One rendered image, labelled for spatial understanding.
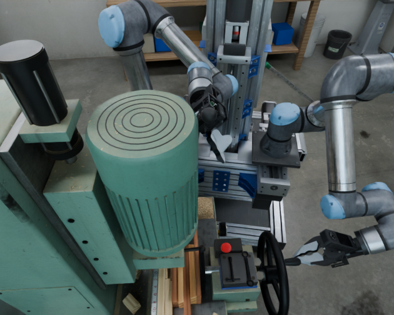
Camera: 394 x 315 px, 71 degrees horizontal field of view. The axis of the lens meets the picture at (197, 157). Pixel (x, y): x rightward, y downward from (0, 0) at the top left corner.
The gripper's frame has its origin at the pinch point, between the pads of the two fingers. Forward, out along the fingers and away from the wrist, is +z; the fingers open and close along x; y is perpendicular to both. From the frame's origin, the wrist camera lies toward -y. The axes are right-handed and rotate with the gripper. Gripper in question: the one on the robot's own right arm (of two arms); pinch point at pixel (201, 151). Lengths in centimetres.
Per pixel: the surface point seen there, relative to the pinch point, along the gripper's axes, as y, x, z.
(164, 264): -26.7, 11.3, 15.8
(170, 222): -3.4, -6.6, 19.9
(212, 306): -27.0, 29.8, 23.5
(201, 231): -28.1, 28.6, -0.3
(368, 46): 85, 253, -293
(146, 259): -27.4, 5.7, 15.7
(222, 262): -17.6, 25.1, 14.8
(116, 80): -151, 32, -249
